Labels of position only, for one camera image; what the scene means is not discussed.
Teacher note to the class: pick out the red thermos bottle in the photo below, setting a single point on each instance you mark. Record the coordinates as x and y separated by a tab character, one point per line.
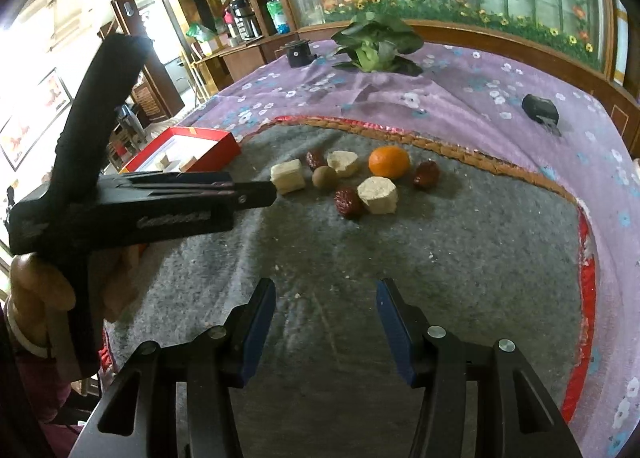
228	20

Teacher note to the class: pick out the green leafy vegetable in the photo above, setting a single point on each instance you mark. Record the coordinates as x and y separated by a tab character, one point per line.
375	45

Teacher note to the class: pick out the red date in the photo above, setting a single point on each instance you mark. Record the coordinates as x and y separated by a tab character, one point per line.
426	174
348	202
316	159

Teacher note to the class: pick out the peeled sugarcane piece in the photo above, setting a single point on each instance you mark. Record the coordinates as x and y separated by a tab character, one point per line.
165	161
189	163

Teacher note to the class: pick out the wooden side cabinet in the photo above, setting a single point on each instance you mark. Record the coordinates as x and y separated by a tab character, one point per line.
240	60

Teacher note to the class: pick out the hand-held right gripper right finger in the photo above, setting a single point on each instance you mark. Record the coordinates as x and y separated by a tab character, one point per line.
395	333

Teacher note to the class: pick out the framed wall painting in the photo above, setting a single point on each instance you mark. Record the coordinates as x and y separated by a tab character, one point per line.
35	113

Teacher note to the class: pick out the red cardboard box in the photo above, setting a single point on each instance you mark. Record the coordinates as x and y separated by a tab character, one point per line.
210	143

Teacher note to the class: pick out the brown longan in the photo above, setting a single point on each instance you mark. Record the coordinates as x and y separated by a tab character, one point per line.
325	176

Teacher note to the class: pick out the purple floral blanket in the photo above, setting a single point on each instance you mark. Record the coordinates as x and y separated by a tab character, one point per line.
450	78

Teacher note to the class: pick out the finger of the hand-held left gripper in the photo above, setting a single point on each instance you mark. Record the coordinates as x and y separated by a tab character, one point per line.
252	194
165	179

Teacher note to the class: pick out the green plastic bag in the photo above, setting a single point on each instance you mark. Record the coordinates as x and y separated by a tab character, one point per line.
200	33

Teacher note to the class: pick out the green-label water bottle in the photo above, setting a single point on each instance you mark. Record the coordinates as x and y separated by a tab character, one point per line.
277	13

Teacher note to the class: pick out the large orange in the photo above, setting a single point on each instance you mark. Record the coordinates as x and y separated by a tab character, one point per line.
389	161

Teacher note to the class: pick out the black thermos jug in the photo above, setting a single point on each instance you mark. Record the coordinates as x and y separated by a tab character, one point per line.
245	20

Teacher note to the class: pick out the grey felt mat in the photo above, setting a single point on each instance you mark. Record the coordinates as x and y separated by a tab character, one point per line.
450	263

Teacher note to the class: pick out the black key case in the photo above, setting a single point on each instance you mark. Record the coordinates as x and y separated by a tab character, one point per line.
540	110

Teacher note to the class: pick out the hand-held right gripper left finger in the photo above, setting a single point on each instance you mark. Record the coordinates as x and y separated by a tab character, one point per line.
257	333

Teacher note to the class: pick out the black cylindrical container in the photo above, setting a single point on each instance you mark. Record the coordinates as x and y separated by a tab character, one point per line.
297	54

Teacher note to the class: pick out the wooden partition rail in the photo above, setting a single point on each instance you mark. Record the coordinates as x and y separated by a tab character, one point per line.
500	40

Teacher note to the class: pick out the pale pastry block front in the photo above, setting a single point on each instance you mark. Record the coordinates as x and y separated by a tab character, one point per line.
378	194

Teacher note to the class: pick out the pale pastry block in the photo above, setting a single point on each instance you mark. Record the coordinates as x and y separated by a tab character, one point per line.
343	163
378	194
287	176

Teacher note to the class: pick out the person's left forearm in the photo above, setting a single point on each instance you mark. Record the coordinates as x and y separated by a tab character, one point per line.
40	398

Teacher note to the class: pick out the person's left hand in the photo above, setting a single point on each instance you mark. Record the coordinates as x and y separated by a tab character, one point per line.
35	288

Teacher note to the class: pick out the pale pastry block back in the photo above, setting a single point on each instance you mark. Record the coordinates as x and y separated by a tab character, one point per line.
343	163

